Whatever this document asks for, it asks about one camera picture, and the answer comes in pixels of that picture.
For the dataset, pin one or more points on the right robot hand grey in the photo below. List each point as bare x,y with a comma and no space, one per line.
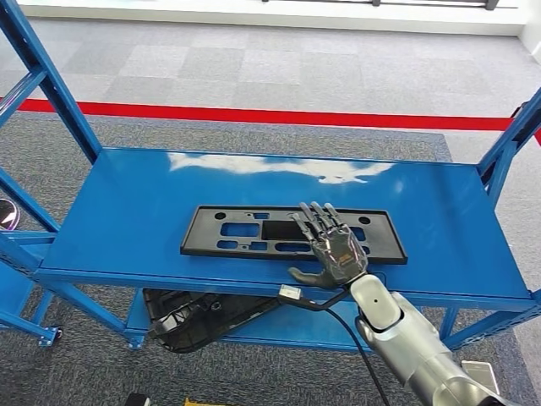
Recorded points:
338,258

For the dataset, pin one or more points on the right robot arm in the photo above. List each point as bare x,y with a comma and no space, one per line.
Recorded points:
422,347

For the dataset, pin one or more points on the large black ribbed plastic part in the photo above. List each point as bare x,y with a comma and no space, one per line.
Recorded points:
190,325

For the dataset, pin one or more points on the small blue metal shelf rack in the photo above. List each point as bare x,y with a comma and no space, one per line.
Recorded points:
16,291

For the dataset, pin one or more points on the red barrier belt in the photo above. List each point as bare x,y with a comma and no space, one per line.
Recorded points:
538,137
253,116

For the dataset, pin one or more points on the grey floor outlet cover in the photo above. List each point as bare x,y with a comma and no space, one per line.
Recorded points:
486,375

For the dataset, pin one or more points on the chrome stanchion base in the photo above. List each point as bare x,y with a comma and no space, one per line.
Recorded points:
8,216

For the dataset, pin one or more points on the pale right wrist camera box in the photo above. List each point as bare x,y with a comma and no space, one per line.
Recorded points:
290,292

